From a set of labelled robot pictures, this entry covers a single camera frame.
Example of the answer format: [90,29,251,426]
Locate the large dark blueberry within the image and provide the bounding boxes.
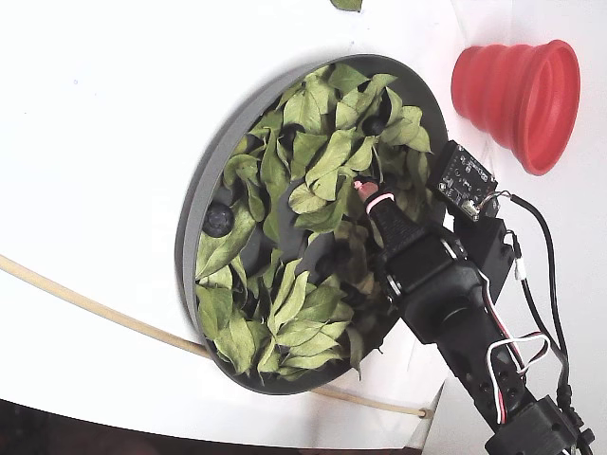
[202,202,235,237]

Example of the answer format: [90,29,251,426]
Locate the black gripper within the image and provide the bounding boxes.
[353,176,519,310]

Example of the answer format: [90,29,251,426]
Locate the thick black cable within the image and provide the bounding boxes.
[492,190,578,418]

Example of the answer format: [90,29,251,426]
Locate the red white servo wires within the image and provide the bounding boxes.
[487,331,552,424]

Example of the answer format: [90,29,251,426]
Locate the dark grey round bowl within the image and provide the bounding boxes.
[174,54,451,395]

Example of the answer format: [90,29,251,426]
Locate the red collapsible silicone cup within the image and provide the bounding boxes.
[451,39,581,177]

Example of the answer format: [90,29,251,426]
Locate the long thin wooden stick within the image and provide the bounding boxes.
[0,253,433,420]

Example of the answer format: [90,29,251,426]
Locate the thin wire with white connector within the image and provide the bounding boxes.
[503,229,565,361]

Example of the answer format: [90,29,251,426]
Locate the pile of green leaves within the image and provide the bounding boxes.
[194,63,433,383]

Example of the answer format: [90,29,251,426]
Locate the black camera circuit board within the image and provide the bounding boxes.
[434,140,500,223]

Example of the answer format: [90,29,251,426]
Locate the small dark blueberry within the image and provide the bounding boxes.
[361,115,388,137]

